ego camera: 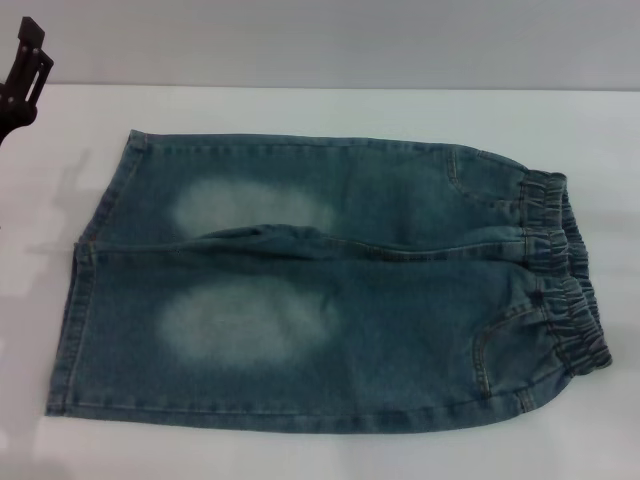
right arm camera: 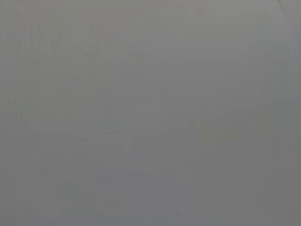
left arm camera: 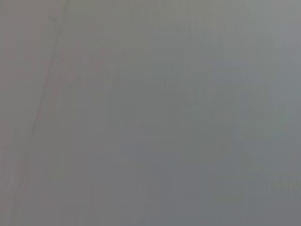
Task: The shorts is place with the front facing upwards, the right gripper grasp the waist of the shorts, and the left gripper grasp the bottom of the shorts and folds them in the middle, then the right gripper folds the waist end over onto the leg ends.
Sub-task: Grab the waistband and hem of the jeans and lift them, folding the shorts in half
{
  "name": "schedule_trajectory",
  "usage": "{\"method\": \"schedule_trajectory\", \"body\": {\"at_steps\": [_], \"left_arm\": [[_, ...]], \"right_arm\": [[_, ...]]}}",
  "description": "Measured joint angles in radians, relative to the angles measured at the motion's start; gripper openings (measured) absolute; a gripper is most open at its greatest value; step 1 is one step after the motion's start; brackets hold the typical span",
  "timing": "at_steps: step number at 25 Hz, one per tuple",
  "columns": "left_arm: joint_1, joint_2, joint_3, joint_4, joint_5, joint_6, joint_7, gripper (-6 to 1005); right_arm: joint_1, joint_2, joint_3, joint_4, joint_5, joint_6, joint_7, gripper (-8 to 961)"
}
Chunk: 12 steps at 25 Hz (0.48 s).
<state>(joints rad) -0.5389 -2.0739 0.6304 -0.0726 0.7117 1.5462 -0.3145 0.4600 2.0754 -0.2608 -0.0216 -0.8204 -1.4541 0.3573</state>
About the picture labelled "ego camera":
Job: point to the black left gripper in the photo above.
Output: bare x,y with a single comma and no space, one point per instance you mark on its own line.
15,117

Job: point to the blue denim shorts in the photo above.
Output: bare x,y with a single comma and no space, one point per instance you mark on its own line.
300,325

